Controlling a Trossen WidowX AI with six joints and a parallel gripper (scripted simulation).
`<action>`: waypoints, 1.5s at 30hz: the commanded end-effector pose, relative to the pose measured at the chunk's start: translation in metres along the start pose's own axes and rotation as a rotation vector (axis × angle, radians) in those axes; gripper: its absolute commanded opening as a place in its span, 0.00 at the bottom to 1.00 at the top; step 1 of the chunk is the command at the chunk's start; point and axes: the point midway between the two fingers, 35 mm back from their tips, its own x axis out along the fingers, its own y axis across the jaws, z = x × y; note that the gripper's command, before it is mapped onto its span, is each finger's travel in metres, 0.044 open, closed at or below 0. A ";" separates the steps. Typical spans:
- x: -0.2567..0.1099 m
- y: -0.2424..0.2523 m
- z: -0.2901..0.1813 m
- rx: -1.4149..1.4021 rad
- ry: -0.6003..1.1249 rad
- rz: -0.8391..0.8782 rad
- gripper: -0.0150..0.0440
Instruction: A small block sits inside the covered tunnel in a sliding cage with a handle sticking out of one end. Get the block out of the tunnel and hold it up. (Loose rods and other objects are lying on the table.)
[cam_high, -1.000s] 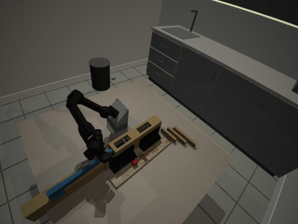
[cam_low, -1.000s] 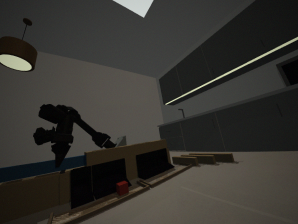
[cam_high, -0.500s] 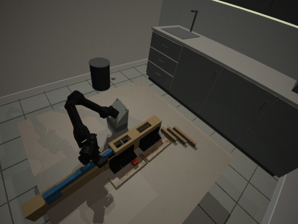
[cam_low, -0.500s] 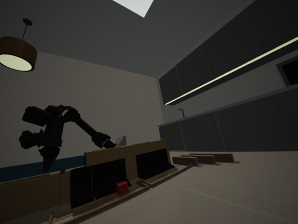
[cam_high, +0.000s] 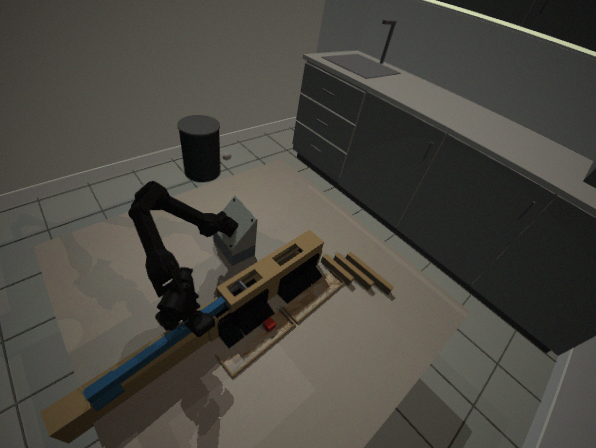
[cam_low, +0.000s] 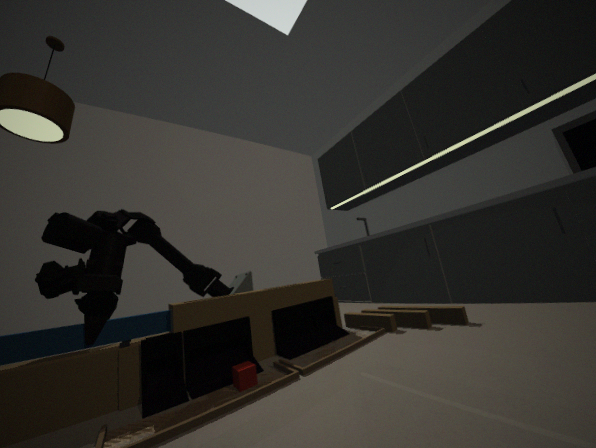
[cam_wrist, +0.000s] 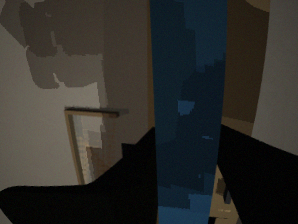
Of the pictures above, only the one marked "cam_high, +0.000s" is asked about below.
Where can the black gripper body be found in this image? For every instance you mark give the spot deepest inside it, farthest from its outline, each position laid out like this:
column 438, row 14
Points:
column 200, row 323

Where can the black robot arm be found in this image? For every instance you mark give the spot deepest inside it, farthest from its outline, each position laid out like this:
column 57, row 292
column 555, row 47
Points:
column 161, row 265

